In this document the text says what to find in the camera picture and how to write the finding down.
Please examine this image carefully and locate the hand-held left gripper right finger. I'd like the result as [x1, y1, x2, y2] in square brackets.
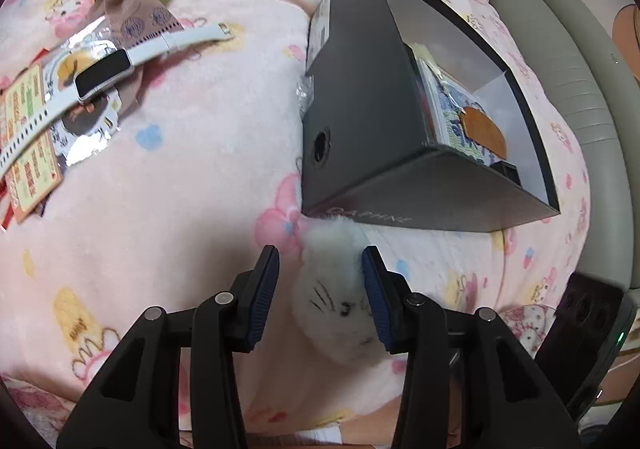
[360, 244, 584, 449]

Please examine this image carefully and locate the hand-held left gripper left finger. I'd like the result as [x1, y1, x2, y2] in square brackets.
[56, 244, 281, 449]

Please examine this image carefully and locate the white plush toy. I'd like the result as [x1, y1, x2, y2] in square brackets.
[290, 221, 381, 364]

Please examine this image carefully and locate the black cardboard box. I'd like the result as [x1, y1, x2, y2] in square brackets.
[299, 0, 561, 234]

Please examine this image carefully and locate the pink printed blanket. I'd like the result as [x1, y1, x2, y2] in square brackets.
[0, 0, 594, 449]

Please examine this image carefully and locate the brown leather tag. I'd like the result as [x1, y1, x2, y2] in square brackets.
[459, 104, 507, 158]

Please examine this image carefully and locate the cartoon printed blue packet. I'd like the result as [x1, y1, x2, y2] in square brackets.
[417, 56, 506, 168]

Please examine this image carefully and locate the clear plastic wrapper scrap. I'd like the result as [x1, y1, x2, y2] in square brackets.
[294, 76, 314, 105]

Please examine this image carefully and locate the silver snack packet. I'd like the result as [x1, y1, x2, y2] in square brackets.
[42, 16, 124, 165]

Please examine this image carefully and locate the grey padded headboard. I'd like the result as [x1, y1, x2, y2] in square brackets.
[482, 0, 640, 290]

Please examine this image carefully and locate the pale yellow flat packet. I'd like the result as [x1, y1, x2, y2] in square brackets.
[412, 42, 441, 75]

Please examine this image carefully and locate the orange snack packet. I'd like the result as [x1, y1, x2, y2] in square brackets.
[0, 49, 64, 232]

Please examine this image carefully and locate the white smartwatch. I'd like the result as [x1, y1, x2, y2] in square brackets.
[0, 22, 235, 180]

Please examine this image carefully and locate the brown printed packet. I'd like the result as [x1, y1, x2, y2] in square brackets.
[94, 0, 187, 113]

